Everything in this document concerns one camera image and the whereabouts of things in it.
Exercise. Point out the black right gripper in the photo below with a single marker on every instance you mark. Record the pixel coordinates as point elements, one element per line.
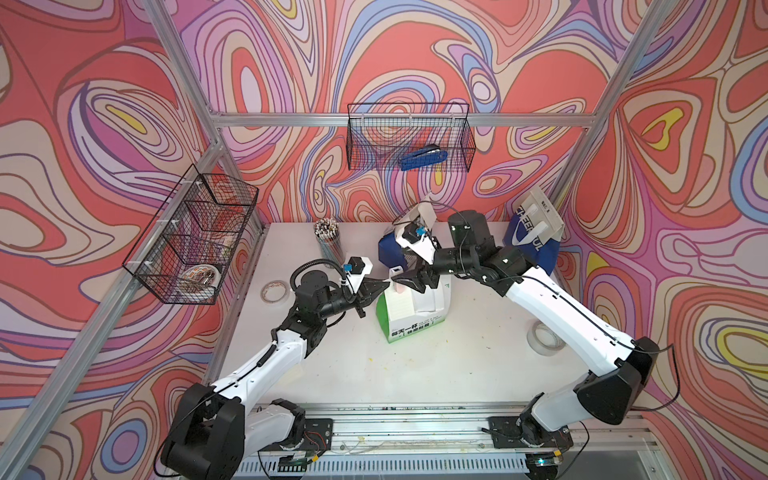
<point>415,284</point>

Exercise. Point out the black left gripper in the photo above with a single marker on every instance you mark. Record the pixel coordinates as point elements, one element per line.
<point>368,291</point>

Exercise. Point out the green white paper bag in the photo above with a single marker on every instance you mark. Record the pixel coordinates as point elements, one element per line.
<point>431,308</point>

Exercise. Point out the cream lined receipt paper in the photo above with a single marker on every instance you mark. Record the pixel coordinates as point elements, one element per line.
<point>399,303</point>

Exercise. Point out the blue white paper bag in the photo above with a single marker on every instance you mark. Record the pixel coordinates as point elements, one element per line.
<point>390,253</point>

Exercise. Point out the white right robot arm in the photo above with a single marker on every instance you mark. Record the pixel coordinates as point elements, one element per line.
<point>618,366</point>

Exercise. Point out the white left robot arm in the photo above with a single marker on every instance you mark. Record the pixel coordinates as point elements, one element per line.
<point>216,426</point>

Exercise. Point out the clear cup of pencils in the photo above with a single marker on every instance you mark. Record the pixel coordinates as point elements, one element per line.
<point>327,234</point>

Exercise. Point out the dark blue paper bag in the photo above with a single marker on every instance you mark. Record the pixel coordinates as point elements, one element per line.
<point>536,228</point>

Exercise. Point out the blue stapler in basket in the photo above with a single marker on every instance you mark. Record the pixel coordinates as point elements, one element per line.
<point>429,155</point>

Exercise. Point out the white tape roll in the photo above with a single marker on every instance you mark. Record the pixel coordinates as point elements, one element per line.
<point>543,341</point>

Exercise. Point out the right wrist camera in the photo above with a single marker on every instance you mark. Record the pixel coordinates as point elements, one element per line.
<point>418,239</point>

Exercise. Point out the black wire basket back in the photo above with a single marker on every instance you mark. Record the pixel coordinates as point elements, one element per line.
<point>379,134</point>

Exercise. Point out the black wire basket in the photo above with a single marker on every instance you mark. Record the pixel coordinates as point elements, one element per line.
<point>379,134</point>
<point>201,221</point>

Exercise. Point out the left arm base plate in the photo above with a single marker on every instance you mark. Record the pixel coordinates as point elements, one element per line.
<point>317,436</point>

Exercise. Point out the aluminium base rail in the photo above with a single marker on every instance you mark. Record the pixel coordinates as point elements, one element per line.
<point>452,441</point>

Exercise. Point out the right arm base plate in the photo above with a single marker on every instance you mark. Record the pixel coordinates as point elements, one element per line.
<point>510,432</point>

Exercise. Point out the black wire basket left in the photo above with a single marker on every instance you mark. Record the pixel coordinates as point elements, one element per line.
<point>201,221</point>

